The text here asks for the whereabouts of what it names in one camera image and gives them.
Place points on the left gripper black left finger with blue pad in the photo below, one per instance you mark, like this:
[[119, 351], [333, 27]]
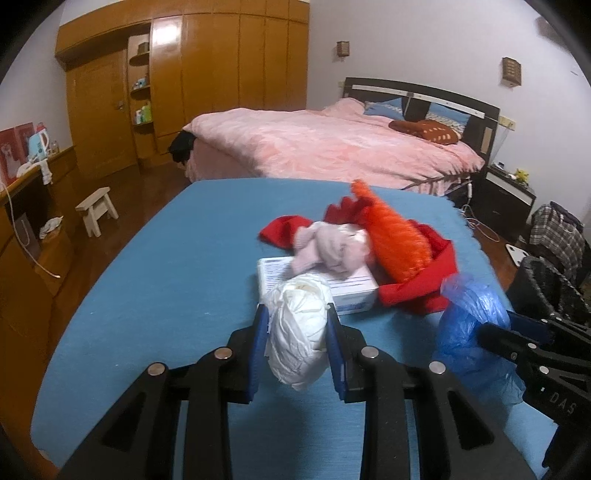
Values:
[[182, 412]]

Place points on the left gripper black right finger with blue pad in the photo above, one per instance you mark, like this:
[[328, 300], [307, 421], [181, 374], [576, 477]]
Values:
[[426, 409]]

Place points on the blue plastic bag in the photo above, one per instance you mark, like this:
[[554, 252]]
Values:
[[472, 304]]

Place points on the red knitted glove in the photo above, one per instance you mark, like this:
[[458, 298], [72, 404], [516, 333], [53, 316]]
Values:
[[420, 294]]

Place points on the white printed cardboard box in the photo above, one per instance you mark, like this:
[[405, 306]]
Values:
[[354, 294]]

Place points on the white plastic bag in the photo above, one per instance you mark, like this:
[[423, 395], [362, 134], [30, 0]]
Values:
[[295, 346]]

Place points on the black woven waste basket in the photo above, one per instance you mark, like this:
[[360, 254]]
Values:
[[539, 291]]

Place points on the white bathroom scale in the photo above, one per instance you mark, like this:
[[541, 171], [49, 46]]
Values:
[[516, 254]]

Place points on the plaid shirt on chair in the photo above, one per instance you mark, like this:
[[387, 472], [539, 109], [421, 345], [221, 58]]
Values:
[[558, 231]]

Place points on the black bedside nightstand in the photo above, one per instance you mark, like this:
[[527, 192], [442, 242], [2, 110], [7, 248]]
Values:
[[502, 203]]

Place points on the blue table cloth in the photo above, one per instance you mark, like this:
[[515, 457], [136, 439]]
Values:
[[177, 291]]

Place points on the yellow toy on nightstand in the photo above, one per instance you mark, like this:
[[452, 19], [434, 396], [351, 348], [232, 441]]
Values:
[[522, 176]]

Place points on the pale pink knitted cloth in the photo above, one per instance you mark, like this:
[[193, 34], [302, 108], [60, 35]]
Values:
[[338, 248]]

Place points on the dark wooden headboard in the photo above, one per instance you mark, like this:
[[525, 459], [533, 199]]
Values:
[[481, 130]]

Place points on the small white wooden stool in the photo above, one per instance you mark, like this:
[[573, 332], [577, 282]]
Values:
[[93, 207]]

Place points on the wooden side desk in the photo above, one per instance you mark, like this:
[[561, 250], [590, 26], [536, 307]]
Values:
[[38, 220]]

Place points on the brown dotted pillow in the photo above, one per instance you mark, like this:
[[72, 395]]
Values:
[[429, 130]]

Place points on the blue patterned pillow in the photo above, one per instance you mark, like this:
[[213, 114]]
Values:
[[410, 110]]

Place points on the black garment on bed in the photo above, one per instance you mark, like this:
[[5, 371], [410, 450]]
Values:
[[181, 146]]

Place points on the pink bed quilt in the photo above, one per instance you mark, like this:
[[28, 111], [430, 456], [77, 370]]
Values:
[[339, 143]]

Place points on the light blue electric kettle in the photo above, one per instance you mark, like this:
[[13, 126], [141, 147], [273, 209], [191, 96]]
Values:
[[38, 146]]

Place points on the large wooden wardrobe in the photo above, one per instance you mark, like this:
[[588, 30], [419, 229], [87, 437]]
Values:
[[138, 71]]

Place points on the right wall lamp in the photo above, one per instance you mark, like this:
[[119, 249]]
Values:
[[511, 72]]

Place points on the wall lamp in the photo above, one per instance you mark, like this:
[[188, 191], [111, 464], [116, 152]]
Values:
[[343, 49], [511, 72]]

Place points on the red picture frame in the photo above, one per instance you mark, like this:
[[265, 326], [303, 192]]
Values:
[[14, 150]]

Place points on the left wall lamp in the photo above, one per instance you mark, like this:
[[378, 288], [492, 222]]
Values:
[[343, 49]]

